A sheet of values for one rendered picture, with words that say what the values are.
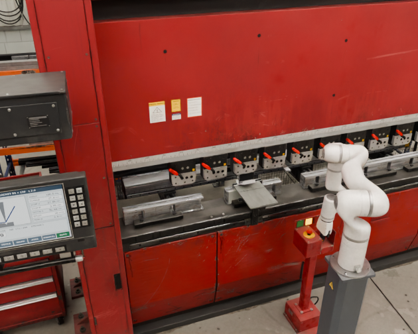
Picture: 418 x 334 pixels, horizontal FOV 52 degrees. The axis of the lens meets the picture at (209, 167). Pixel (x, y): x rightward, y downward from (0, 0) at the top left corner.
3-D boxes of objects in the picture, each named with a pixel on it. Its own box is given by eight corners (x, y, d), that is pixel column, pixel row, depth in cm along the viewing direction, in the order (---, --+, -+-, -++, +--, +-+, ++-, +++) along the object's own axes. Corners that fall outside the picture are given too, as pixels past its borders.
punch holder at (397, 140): (392, 146, 304) (397, 124, 296) (384, 141, 311) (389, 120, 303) (409, 143, 308) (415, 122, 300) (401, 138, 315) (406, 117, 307)
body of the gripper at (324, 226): (316, 213, 266) (314, 226, 272) (326, 223, 258) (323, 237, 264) (327, 210, 268) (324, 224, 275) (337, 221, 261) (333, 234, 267)
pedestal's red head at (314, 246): (305, 258, 266) (308, 235, 258) (292, 242, 279) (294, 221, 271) (332, 250, 273) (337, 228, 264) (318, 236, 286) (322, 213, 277)
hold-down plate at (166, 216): (135, 228, 258) (134, 224, 256) (133, 223, 262) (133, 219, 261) (183, 219, 266) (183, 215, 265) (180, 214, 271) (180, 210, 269)
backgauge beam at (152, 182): (125, 200, 284) (124, 186, 278) (122, 189, 295) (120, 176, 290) (409, 147, 350) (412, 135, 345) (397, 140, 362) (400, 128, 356)
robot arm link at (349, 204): (372, 243, 197) (382, 199, 186) (331, 242, 198) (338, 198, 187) (365, 227, 208) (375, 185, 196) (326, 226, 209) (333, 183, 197)
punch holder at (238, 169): (234, 175, 269) (235, 152, 261) (229, 169, 276) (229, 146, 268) (256, 171, 273) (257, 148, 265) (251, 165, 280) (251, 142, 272)
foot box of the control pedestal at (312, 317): (301, 340, 293) (302, 328, 287) (282, 313, 313) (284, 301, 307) (326, 331, 299) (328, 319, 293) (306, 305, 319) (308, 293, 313)
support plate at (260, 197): (250, 209, 255) (251, 208, 255) (233, 187, 277) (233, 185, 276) (278, 203, 260) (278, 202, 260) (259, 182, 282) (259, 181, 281)
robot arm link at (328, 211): (331, 209, 267) (318, 211, 264) (336, 191, 259) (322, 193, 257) (338, 217, 260) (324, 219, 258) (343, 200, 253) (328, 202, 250)
